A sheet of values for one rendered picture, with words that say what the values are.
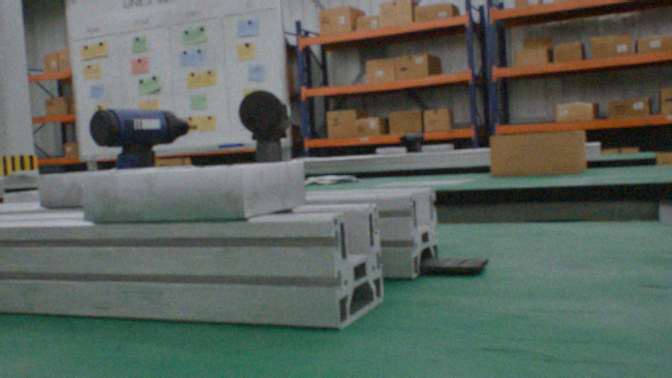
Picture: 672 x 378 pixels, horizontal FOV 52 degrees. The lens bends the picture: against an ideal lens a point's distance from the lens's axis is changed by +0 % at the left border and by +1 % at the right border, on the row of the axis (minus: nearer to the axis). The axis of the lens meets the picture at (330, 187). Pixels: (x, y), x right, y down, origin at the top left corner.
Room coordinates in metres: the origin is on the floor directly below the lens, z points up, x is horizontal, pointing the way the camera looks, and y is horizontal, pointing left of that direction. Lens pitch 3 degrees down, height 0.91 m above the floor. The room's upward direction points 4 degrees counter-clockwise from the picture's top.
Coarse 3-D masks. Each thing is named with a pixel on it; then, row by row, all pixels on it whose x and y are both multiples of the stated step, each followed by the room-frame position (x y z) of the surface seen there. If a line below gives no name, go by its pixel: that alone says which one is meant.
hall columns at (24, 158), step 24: (0, 0) 8.58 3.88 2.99; (0, 24) 8.59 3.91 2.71; (0, 48) 8.61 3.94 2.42; (24, 48) 8.63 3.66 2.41; (0, 72) 8.60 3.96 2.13; (24, 72) 8.60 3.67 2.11; (0, 96) 8.57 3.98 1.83; (24, 96) 8.57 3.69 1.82; (0, 120) 8.54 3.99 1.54; (24, 120) 8.54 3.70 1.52; (0, 144) 8.51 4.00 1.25; (24, 144) 8.51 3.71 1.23; (0, 168) 8.47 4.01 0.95; (24, 168) 8.46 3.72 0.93
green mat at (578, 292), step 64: (448, 256) 0.81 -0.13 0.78; (512, 256) 0.78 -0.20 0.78; (576, 256) 0.76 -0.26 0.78; (640, 256) 0.73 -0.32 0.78; (0, 320) 0.61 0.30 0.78; (64, 320) 0.60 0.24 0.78; (128, 320) 0.58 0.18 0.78; (384, 320) 0.53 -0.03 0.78; (448, 320) 0.51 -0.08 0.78; (512, 320) 0.50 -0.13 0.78; (576, 320) 0.49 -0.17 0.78; (640, 320) 0.48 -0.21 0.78
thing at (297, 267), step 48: (0, 240) 0.65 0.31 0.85; (48, 240) 0.63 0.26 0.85; (96, 240) 0.61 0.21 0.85; (144, 240) 0.58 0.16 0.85; (192, 240) 0.57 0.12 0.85; (240, 240) 0.55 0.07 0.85; (288, 240) 0.53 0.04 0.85; (336, 240) 0.51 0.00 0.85; (0, 288) 0.64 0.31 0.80; (48, 288) 0.62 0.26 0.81; (96, 288) 0.59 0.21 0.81; (144, 288) 0.57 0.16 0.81; (192, 288) 0.55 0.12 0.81; (240, 288) 0.54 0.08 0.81; (288, 288) 0.52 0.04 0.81; (336, 288) 0.50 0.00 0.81
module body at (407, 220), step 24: (336, 192) 0.79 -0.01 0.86; (360, 192) 0.78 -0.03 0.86; (384, 192) 0.76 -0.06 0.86; (408, 192) 0.75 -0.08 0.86; (432, 192) 0.76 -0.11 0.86; (384, 216) 0.70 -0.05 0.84; (408, 216) 0.69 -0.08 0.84; (432, 216) 0.76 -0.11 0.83; (384, 240) 0.69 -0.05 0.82; (408, 240) 0.68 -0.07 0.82; (432, 240) 0.75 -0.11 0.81; (384, 264) 0.69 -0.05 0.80; (408, 264) 0.68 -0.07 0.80
